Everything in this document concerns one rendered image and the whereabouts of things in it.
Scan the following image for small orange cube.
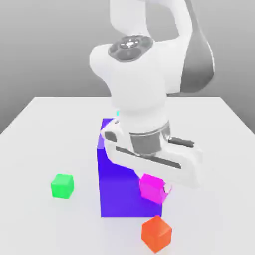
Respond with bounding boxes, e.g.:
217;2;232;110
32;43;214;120
141;215;173;254

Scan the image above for small green cube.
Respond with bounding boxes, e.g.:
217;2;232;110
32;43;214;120
50;173;75;200

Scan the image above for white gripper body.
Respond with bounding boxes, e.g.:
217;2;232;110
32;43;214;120
104;137;203;189

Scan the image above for small magenta cube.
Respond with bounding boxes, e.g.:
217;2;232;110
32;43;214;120
138;173;168;205

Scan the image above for large blue box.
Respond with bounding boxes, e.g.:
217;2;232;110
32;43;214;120
96;118;162;218

